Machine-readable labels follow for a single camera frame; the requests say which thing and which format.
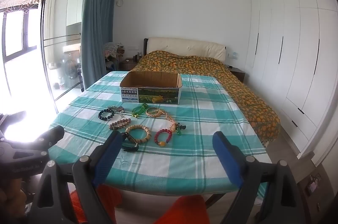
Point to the orange trousers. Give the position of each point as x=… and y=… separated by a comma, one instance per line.
x=184, y=210

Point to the cream padded headboard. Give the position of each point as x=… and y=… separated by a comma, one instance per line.
x=184, y=46

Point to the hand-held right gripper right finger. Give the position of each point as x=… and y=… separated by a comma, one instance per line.
x=227, y=158

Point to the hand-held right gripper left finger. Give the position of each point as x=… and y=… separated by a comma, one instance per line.
x=108, y=158

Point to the dark wooden nightstand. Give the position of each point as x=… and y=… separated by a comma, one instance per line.
x=237, y=75
x=129, y=64

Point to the pile of clothes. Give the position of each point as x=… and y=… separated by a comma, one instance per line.
x=113, y=49

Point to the white wardrobe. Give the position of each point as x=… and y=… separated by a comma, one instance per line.
x=290, y=55

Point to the wall socket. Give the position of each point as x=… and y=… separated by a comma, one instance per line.
x=232, y=55

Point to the teal plaid bed sheet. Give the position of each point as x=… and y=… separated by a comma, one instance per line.
x=184, y=160

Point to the washing machine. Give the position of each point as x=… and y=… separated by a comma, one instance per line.
x=71, y=68

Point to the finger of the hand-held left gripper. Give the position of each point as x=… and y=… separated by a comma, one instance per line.
x=51, y=138

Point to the printed cardboard box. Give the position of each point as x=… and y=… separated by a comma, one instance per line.
x=158, y=96

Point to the black wristband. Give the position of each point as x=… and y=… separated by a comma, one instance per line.
x=132, y=148

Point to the black framed glass door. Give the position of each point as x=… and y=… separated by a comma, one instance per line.
x=45, y=28

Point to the blue curtain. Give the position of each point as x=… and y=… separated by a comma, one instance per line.
x=97, y=28

